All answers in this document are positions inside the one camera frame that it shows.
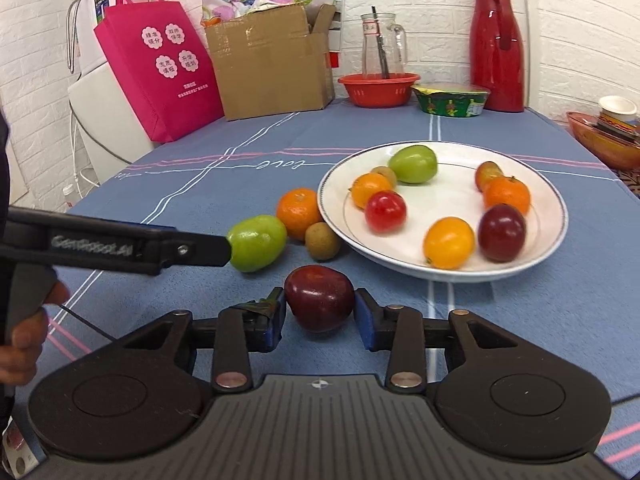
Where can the glass pitcher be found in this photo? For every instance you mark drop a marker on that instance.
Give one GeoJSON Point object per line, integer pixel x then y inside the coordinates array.
{"type": "Point", "coordinates": [392, 55]}

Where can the cardboard box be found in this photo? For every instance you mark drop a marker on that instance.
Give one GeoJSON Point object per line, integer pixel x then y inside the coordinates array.
{"type": "Point", "coordinates": [265, 70]}

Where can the orange tray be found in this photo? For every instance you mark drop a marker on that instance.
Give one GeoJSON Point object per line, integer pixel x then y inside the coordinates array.
{"type": "Point", "coordinates": [600, 147]}

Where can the green noodle bowl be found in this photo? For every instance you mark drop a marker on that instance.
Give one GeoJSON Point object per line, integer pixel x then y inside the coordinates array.
{"type": "Point", "coordinates": [450, 105]}

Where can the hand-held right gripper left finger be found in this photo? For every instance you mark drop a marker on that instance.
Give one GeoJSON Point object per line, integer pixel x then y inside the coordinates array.
{"type": "Point", "coordinates": [277, 322]}

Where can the small red-yellow apple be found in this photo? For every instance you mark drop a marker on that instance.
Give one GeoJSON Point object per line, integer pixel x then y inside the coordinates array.
{"type": "Point", "coordinates": [487, 172]}

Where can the orange mandarin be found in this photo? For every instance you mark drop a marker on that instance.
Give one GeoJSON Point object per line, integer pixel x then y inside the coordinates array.
{"type": "Point", "coordinates": [507, 192]}
{"type": "Point", "coordinates": [297, 212]}

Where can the green apple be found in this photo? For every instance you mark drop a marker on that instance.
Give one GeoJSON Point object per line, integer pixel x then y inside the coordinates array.
{"type": "Point", "coordinates": [260, 242]}
{"type": "Point", "coordinates": [413, 164]}

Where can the person's left hand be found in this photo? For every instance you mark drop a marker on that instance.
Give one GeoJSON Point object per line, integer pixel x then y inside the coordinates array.
{"type": "Point", "coordinates": [25, 355]}

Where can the red plastic basket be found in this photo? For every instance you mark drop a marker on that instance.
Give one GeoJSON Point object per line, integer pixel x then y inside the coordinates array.
{"type": "Point", "coordinates": [377, 92]}

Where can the yellow orange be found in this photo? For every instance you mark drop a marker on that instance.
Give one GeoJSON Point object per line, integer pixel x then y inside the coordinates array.
{"type": "Point", "coordinates": [449, 243]}

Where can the dark red plum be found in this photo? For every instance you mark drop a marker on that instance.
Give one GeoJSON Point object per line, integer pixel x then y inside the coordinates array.
{"type": "Point", "coordinates": [501, 233]}

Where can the white plate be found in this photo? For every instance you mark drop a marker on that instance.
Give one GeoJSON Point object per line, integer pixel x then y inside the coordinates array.
{"type": "Point", "coordinates": [450, 190]}

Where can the striped small box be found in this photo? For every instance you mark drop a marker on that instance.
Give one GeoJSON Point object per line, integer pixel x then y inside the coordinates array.
{"type": "Point", "coordinates": [620, 126]}

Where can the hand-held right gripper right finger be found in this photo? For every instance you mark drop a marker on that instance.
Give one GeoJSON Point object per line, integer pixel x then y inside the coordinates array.
{"type": "Point", "coordinates": [366, 325]}

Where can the white water dispenser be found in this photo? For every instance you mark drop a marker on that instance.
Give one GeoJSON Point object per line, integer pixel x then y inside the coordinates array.
{"type": "Point", "coordinates": [105, 125]}

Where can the brown kiwi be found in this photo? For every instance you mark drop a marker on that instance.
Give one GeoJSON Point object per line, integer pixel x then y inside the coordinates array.
{"type": "Point", "coordinates": [323, 241]}
{"type": "Point", "coordinates": [386, 174]}

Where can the pink tote bag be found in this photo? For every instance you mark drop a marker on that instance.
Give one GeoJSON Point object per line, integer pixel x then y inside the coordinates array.
{"type": "Point", "coordinates": [160, 60]}

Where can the dark red apple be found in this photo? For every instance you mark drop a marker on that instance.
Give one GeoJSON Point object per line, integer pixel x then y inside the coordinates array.
{"type": "Point", "coordinates": [320, 297]}

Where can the white paper cup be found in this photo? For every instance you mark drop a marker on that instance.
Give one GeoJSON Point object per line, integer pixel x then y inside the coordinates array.
{"type": "Point", "coordinates": [617, 107]}

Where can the red thermos jug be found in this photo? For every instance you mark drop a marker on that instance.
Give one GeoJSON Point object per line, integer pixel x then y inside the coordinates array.
{"type": "Point", "coordinates": [497, 60]}

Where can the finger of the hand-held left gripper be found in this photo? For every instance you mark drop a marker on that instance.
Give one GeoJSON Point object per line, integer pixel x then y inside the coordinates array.
{"type": "Point", "coordinates": [195, 250]}

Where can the clear plastic bottle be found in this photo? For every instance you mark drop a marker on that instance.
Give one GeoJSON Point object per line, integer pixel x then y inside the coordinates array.
{"type": "Point", "coordinates": [70, 196]}

